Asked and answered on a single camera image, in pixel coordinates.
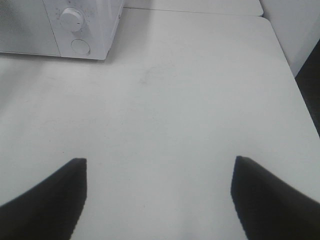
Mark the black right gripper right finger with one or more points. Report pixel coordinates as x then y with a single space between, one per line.
269 208

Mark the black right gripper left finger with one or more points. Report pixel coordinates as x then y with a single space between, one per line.
51 209

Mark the round white door button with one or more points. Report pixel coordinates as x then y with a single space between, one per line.
80 47

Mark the white microwave door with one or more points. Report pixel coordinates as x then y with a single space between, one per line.
25 28

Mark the white microwave knob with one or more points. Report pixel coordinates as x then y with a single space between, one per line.
71 19

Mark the white microwave oven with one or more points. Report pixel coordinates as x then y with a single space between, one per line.
101 18

